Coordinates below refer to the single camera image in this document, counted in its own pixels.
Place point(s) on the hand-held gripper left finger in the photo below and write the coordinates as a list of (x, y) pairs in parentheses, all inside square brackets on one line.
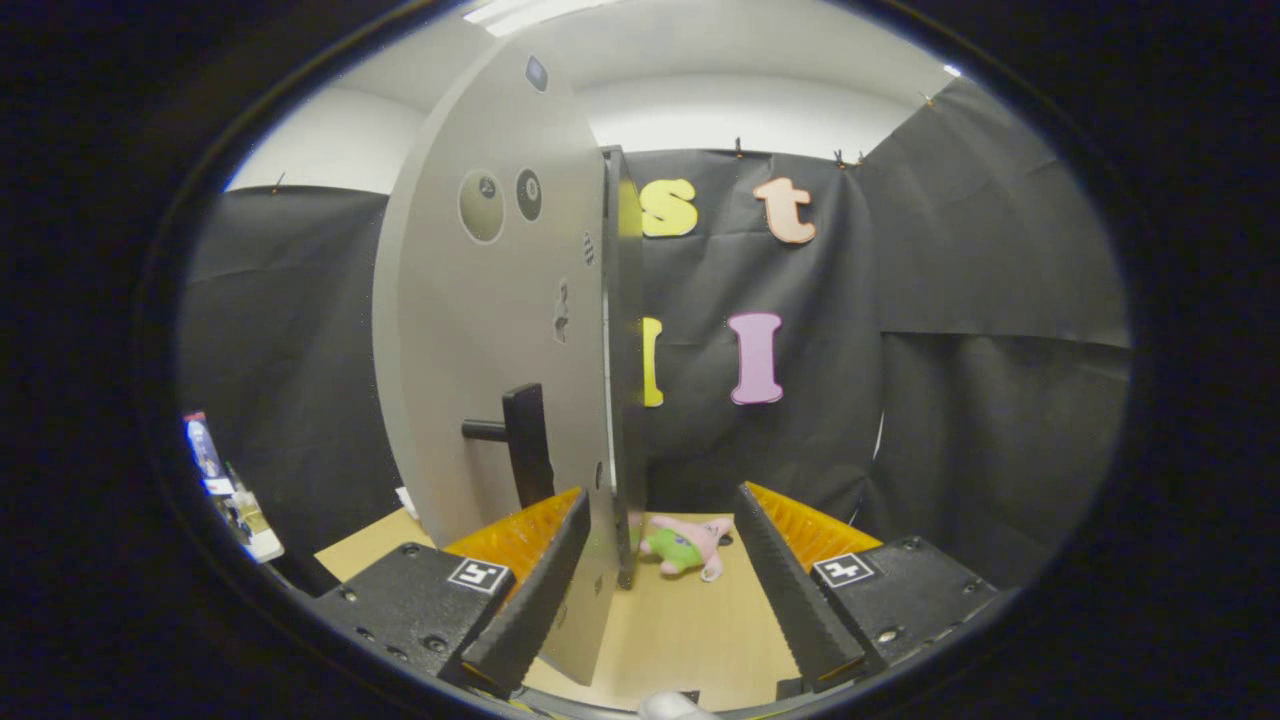
[(540, 600)]

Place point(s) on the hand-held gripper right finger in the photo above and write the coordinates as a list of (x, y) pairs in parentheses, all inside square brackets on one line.
[(790, 600)]

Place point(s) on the beige shoe cabinet door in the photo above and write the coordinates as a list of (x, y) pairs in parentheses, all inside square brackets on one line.
[(470, 330)]

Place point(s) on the grey shoe cabinet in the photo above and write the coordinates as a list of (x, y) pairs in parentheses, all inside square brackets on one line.
[(628, 300)]

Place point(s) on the small black block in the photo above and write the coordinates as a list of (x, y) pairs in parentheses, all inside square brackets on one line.
[(788, 689)]

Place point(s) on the pink green plush toy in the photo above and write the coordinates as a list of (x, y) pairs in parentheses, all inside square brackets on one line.
[(685, 548)]

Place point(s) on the black backdrop cloth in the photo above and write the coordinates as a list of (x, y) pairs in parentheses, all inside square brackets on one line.
[(900, 350)]

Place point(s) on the blue white clutter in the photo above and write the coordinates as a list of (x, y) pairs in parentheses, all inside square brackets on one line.
[(205, 450)]

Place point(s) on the long ceiling light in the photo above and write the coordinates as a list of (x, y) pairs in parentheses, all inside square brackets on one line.
[(520, 12)]

